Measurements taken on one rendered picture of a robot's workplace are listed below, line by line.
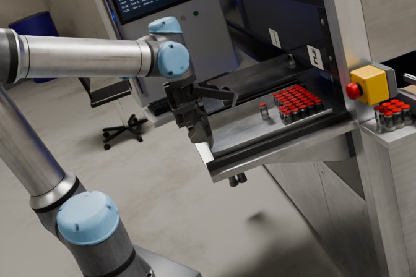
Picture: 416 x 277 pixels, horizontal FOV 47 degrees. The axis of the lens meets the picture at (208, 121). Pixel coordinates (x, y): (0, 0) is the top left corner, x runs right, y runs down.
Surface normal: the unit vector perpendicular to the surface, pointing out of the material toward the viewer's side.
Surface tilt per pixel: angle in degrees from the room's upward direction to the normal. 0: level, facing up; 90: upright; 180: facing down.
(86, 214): 7
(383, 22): 90
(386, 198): 90
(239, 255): 0
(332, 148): 90
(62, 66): 111
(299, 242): 0
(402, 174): 90
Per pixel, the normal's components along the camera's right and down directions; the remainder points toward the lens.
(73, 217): -0.21, -0.85
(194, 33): 0.33, 0.27
